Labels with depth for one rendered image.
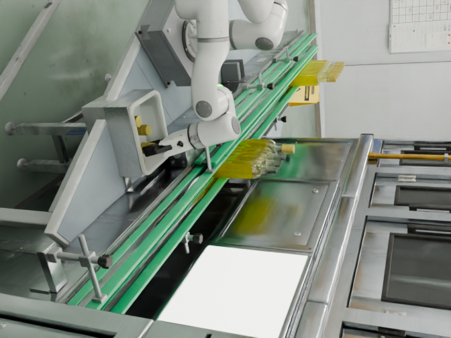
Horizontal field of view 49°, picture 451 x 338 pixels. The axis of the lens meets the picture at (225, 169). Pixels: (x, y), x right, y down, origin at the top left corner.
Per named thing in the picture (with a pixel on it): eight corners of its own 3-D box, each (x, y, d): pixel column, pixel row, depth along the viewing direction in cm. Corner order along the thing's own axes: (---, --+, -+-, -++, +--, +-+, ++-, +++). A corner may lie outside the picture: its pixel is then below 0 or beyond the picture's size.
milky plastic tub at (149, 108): (121, 177, 148) (145, 178, 145) (103, 106, 139) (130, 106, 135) (148, 153, 162) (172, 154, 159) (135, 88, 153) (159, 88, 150)
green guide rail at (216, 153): (194, 164, 165) (216, 165, 162) (193, 161, 164) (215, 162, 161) (306, 47, 310) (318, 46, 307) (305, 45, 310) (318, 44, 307)
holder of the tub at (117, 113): (123, 192, 150) (145, 194, 148) (103, 106, 139) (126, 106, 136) (150, 168, 165) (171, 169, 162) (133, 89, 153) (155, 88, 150)
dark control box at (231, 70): (221, 82, 219) (239, 81, 216) (219, 64, 215) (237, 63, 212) (227, 76, 226) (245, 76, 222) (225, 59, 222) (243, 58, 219)
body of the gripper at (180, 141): (196, 153, 137) (163, 162, 142) (210, 141, 145) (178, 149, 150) (186, 129, 135) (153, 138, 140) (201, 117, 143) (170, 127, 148)
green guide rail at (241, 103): (190, 143, 162) (213, 144, 159) (190, 141, 161) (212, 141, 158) (305, 35, 307) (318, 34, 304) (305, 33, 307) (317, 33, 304)
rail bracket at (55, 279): (31, 296, 111) (115, 310, 103) (9, 233, 104) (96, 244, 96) (45, 283, 115) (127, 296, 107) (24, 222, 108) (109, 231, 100)
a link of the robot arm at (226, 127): (218, 88, 128) (231, 81, 137) (184, 98, 133) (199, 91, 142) (236, 141, 132) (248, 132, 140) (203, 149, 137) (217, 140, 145)
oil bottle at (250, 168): (203, 177, 173) (260, 180, 165) (201, 162, 171) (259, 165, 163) (209, 170, 178) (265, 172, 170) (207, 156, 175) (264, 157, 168)
